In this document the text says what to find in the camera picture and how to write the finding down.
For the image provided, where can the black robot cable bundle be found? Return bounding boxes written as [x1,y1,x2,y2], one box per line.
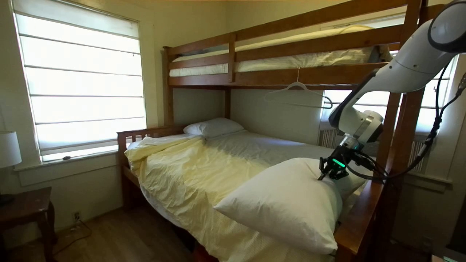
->
[348,57,466,187]

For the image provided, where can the wooden bunk bed frame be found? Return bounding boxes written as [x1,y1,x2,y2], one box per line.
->
[115,0,446,262]
[168,13,411,79]

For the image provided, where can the window with white blind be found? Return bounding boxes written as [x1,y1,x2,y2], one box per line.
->
[10,0,149,165]

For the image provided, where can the dark wooden nightstand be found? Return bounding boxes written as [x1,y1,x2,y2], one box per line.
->
[0,185,59,262]

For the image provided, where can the white shade table lamp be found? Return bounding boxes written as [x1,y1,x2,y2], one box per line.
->
[0,130,24,207]

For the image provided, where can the large white pillow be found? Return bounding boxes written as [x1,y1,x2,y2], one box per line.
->
[213,156,369,258]

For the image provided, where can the bright window behind bunk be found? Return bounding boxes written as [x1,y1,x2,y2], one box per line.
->
[319,56,458,136]

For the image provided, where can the white plastic clothes hanger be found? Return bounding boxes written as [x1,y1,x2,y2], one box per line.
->
[278,67,337,111]

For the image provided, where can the small white pillow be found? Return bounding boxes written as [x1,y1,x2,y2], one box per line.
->
[182,117,246,138]

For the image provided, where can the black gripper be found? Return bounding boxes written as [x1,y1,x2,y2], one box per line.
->
[316,143,360,182]

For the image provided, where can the pale yellow striped bedsheet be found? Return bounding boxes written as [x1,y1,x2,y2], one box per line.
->
[124,130,351,262]

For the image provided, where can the wall outlet with plug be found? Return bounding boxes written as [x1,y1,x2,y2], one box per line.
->
[70,210,85,230]

